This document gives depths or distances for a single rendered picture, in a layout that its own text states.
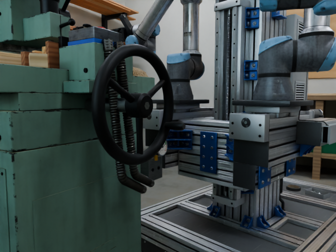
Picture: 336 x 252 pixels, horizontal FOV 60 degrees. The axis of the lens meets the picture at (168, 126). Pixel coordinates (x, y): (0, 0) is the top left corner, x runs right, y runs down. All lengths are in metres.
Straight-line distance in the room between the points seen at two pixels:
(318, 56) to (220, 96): 0.45
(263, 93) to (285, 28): 0.57
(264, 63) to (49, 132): 0.78
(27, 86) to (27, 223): 0.31
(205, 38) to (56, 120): 3.64
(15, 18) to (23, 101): 0.37
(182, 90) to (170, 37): 3.15
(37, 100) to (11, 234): 0.31
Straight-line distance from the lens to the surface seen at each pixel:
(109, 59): 0.64
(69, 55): 0.80
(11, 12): 1.03
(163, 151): 1.01
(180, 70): 1.42
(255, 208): 1.46
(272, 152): 1.06
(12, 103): 0.74
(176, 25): 4.51
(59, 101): 0.77
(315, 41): 1.16
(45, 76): 0.76
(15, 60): 0.90
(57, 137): 0.78
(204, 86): 4.19
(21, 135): 0.72
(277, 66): 1.14
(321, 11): 0.94
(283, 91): 1.13
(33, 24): 0.99
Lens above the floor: 0.83
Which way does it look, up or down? 6 degrees down
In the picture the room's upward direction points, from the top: straight up
